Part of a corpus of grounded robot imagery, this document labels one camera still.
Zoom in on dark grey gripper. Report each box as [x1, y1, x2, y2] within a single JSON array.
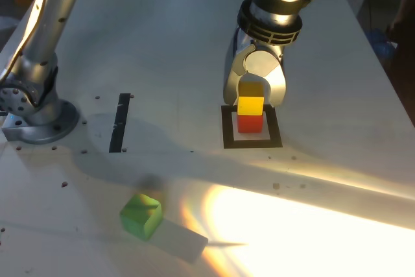
[[222, 29, 288, 108]]

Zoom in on yellow cube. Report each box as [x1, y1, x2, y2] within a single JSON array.
[[237, 81, 265, 116]]

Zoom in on red cube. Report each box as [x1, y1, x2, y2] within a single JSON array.
[[237, 113, 263, 134]]

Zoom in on green cube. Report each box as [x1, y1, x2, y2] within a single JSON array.
[[119, 192, 163, 241]]

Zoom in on black tape square outline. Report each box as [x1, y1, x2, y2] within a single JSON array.
[[220, 104, 283, 150]]

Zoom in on blue object beside table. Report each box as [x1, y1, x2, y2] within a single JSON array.
[[368, 29, 395, 60]]

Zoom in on black tape strip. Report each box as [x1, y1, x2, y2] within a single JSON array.
[[108, 93, 132, 154]]

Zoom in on person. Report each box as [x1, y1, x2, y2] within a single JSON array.
[[387, 0, 415, 122]]

